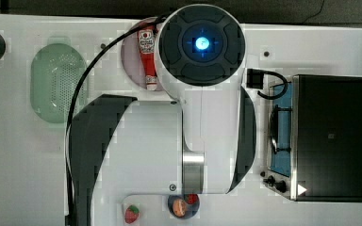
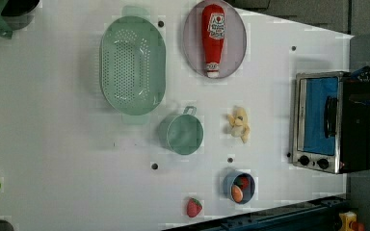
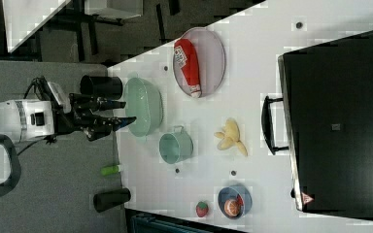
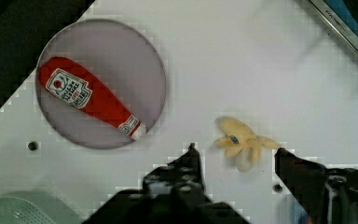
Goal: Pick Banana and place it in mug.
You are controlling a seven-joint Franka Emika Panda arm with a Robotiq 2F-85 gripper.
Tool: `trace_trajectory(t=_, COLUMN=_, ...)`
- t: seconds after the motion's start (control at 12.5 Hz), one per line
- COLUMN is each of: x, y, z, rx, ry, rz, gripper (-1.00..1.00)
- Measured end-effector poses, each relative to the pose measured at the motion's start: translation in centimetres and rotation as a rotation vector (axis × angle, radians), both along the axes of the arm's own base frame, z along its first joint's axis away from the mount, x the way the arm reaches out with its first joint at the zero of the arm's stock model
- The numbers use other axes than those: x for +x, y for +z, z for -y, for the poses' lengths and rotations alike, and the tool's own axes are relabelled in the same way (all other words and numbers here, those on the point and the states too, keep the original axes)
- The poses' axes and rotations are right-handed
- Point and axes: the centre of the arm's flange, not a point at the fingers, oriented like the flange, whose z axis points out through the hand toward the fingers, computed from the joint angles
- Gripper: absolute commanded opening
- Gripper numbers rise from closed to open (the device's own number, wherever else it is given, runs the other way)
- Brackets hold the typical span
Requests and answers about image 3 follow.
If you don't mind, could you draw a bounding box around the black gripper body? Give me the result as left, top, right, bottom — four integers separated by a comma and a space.
45, 82, 89, 142

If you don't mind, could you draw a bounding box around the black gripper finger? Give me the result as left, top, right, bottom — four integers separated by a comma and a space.
90, 99, 126, 111
90, 116, 136, 132

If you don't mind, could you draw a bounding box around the peeled plush banana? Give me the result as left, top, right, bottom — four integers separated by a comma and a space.
214, 118, 248, 156

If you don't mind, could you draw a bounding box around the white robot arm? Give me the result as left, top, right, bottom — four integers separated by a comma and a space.
0, 77, 136, 197

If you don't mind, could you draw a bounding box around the green mug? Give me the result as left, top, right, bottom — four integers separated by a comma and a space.
159, 125, 193, 164

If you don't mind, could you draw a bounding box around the green colander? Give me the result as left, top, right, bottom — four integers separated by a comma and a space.
124, 78, 163, 137

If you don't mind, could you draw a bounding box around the green toy object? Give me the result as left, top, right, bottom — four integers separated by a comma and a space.
101, 165, 122, 177

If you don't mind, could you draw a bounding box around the red plush ketchup bottle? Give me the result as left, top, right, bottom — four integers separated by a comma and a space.
174, 39, 202, 98

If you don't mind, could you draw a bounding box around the grey round plate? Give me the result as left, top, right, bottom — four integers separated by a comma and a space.
173, 27, 225, 98

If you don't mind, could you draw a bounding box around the red toy strawberry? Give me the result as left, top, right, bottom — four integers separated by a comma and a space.
195, 201, 209, 217

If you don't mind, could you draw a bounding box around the blue bowl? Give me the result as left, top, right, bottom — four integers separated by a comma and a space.
218, 183, 253, 219

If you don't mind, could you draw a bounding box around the orange toy fruit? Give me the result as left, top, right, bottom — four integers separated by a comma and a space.
223, 199, 241, 217

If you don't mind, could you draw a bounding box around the small red toy fruit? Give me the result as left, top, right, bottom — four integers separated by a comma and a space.
236, 194, 244, 206

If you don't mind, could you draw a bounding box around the black toaster oven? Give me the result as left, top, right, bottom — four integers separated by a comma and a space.
277, 30, 373, 220

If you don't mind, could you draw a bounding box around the black cylinder post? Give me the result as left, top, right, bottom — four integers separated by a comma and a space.
92, 188, 131, 213
80, 76, 123, 99

